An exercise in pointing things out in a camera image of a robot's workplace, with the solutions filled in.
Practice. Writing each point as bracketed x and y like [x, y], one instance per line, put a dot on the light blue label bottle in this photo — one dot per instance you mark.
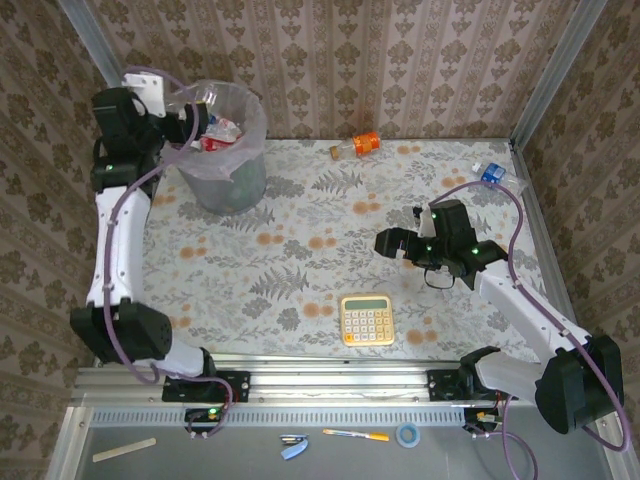
[492, 172]

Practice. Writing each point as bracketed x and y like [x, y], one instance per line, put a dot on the orange label plastic bottle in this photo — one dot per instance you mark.
[366, 143]

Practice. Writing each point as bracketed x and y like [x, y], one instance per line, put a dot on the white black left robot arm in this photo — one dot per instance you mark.
[120, 250]

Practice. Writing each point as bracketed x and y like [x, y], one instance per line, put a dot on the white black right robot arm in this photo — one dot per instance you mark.
[525, 310]

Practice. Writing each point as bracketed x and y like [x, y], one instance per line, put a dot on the translucent plastic bin liner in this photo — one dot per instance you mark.
[245, 150]

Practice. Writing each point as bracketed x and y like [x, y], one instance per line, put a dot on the grey waste bin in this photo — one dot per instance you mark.
[240, 195]

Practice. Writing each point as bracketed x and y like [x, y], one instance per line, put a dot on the yellow desk calculator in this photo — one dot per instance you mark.
[367, 322]

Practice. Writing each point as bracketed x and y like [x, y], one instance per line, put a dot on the black controller board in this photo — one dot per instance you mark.
[480, 417]
[197, 415]

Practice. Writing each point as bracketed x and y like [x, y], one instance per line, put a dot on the blue tape roll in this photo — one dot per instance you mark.
[397, 435]

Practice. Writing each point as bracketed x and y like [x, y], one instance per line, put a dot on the yellow orange pen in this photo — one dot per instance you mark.
[360, 434]

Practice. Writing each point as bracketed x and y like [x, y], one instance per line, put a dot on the blue stapler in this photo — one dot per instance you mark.
[295, 450]

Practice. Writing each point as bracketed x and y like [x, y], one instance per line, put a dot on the flat wooden stick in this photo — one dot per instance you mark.
[125, 450]

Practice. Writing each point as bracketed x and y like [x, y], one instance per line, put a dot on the aluminium table side rail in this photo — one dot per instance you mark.
[523, 161]

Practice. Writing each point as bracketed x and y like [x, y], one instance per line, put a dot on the aluminium frame post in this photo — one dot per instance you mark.
[555, 75]
[100, 55]

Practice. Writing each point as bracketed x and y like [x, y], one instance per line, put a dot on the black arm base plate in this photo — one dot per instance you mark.
[241, 380]
[440, 385]

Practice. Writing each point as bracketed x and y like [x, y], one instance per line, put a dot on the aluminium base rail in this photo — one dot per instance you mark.
[325, 382]

